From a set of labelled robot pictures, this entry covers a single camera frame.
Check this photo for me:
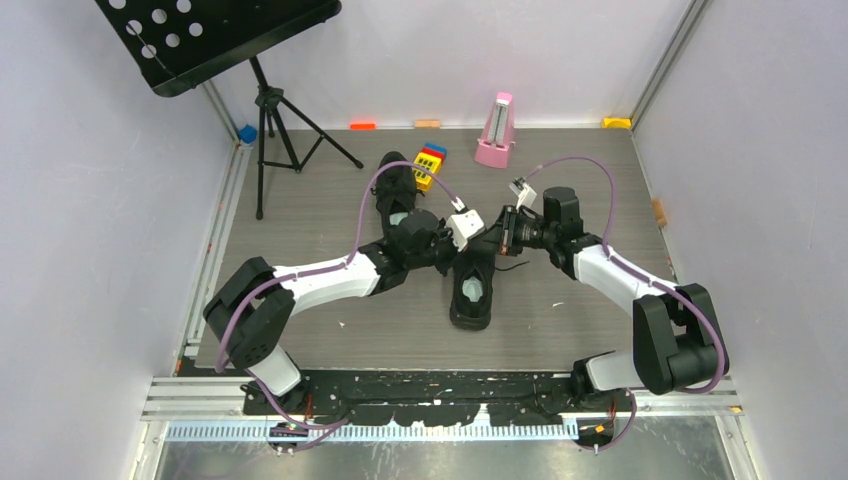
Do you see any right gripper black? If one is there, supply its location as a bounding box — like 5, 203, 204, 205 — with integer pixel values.
470, 205, 556, 257

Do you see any black shoelace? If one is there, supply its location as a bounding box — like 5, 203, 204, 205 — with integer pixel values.
495, 261, 530, 272

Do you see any black shoe with laces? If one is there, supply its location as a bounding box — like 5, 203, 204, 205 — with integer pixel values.
449, 245, 495, 331

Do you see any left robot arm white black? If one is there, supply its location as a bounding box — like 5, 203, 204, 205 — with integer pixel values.
203, 210, 480, 414

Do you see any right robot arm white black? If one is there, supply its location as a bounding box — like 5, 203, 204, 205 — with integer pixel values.
463, 187, 730, 411

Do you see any yellow toy block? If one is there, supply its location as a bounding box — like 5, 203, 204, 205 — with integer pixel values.
413, 149, 444, 193

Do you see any black shoe tied left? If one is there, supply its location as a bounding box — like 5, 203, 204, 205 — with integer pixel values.
372, 166, 418, 237

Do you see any pink metronome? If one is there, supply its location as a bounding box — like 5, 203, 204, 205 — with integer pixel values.
474, 92, 515, 169

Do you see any tan wooden block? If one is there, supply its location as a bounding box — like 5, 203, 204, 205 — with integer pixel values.
414, 119, 441, 129

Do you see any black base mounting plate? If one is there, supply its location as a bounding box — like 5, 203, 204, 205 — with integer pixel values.
240, 369, 637, 427

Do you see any yellow block in corner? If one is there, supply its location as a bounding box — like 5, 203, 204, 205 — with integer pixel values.
600, 117, 632, 130

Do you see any brown block right edge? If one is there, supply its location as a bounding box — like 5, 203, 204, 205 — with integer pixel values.
651, 198, 668, 229

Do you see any blue block in corner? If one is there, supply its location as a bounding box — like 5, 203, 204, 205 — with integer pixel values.
238, 125, 258, 145

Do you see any black music stand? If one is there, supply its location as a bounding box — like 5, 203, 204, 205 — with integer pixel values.
94, 0, 365, 221

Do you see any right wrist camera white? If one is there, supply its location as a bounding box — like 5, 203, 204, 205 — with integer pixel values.
509, 177, 537, 210

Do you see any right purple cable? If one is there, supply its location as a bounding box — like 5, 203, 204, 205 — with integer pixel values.
516, 156, 729, 452

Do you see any purple cable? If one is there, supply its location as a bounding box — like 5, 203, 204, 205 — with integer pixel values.
213, 160, 465, 452
516, 156, 729, 452

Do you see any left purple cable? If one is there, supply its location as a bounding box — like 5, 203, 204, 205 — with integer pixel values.
213, 160, 465, 452

